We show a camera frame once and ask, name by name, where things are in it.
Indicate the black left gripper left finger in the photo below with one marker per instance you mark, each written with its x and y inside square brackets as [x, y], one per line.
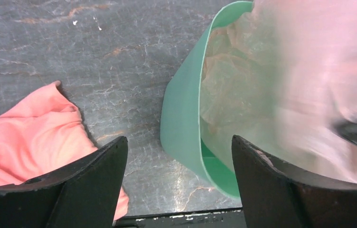
[82, 194]

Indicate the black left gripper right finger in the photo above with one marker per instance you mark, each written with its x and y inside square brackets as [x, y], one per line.
[278, 194]

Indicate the green plastic trash bin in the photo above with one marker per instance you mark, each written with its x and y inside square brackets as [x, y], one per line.
[180, 134]

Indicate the translucent pink trash bag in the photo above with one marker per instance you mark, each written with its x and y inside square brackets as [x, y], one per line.
[282, 76]

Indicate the salmon pink cloth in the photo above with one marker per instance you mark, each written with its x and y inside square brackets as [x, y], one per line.
[42, 133]

